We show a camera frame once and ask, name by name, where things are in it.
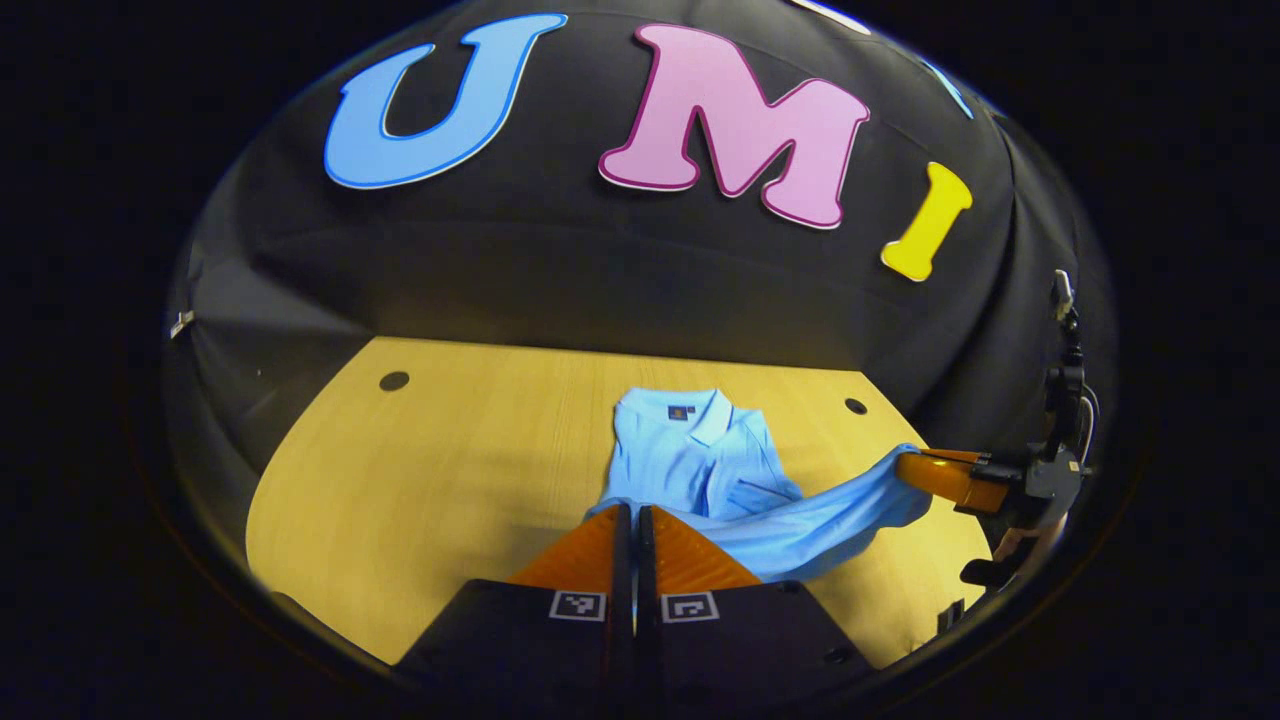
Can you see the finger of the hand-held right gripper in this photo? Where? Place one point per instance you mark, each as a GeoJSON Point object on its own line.
{"type": "Point", "coordinates": [945, 478]}

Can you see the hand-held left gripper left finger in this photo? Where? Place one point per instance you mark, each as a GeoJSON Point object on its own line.
{"type": "Point", "coordinates": [560, 640]}

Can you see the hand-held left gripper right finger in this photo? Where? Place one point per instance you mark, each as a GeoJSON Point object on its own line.
{"type": "Point", "coordinates": [720, 645]}

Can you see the light blue polo T-shirt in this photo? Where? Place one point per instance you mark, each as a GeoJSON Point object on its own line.
{"type": "Point", "coordinates": [690, 470]}

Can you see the black backdrop cloth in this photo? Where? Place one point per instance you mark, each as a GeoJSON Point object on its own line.
{"type": "Point", "coordinates": [600, 270]}

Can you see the small metal cloth clip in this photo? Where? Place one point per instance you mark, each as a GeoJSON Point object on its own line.
{"type": "Point", "coordinates": [182, 323]}

